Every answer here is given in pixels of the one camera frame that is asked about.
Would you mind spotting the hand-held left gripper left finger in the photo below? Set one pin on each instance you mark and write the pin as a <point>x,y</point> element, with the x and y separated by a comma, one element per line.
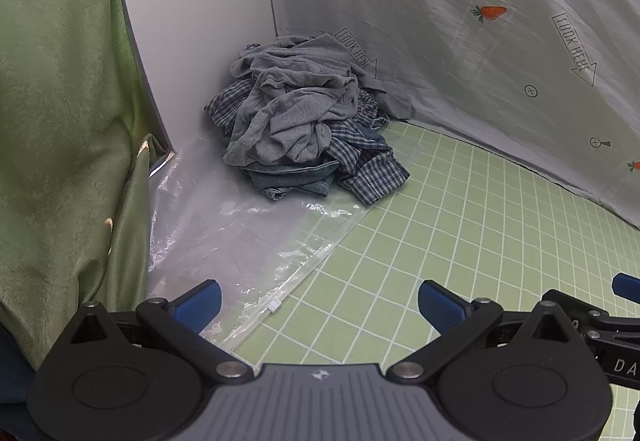
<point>200,305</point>

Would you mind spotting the blue denim jeans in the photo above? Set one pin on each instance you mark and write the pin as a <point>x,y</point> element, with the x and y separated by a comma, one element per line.
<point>295,177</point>

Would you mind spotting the green grid mat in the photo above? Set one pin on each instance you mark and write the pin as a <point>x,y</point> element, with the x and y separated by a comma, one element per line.
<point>450,221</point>

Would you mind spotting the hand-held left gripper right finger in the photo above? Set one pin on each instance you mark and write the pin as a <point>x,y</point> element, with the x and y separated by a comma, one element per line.
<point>440,306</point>

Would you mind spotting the blue plaid shirt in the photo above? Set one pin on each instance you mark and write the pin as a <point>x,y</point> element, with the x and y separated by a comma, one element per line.
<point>375,176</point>

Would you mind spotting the dark blue cloth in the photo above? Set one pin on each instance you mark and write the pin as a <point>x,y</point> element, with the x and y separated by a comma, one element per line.
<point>12,381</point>

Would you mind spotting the grey carrot print sheet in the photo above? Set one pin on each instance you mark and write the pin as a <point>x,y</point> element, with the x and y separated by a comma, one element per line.
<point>425,21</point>

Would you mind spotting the grey zip hoodie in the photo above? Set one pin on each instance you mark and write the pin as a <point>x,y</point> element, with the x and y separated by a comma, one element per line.
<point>290,111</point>

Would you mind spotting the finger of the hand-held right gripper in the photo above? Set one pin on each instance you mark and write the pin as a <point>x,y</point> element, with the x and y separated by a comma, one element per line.
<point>627,285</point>
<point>610,327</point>

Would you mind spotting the clear plastic zip bag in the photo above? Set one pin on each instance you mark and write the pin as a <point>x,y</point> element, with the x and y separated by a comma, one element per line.
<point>225,241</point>

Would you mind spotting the green curtain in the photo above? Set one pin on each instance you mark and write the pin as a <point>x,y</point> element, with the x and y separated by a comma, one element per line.
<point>60,96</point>

